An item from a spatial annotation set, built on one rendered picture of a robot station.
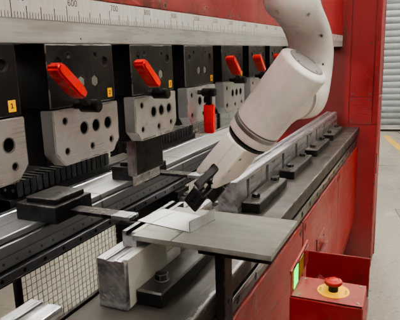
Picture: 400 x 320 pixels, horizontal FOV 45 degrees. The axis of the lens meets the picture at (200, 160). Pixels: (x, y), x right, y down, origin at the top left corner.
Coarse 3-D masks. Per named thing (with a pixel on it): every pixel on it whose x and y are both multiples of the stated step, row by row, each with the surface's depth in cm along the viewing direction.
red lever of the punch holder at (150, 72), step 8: (136, 64) 78; (144, 64) 77; (144, 72) 78; (152, 72) 79; (144, 80) 80; (152, 80) 80; (160, 88) 83; (168, 88) 84; (152, 96) 84; (160, 96) 84; (168, 96) 84
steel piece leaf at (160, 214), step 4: (156, 212) 101; (160, 212) 101; (164, 212) 100; (168, 212) 100; (172, 212) 100; (148, 216) 98; (152, 216) 98; (156, 216) 98; (160, 216) 98; (164, 216) 98; (140, 220) 96; (144, 220) 96; (148, 220) 96; (152, 220) 96
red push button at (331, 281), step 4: (324, 280) 111; (328, 280) 110; (332, 280) 110; (336, 280) 110; (340, 280) 110; (328, 284) 110; (332, 284) 109; (336, 284) 109; (340, 284) 109; (328, 288) 111; (332, 288) 110; (336, 288) 110; (332, 292) 110; (336, 292) 110
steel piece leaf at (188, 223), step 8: (168, 216) 98; (176, 216) 98; (184, 216) 98; (192, 216) 98; (200, 216) 91; (208, 216) 93; (152, 224) 94; (160, 224) 93; (168, 224) 93; (176, 224) 93; (184, 224) 93; (192, 224) 89; (200, 224) 91
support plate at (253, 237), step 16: (176, 208) 103; (208, 224) 93; (224, 224) 93; (240, 224) 93; (256, 224) 92; (272, 224) 92; (288, 224) 92; (144, 240) 88; (160, 240) 86; (176, 240) 86; (192, 240) 85; (208, 240) 85; (224, 240) 85; (240, 240) 85; (256, 240) 85; (272, 240) 84; (240, 256) 80; (256, 256) 79; (272, 256) 79
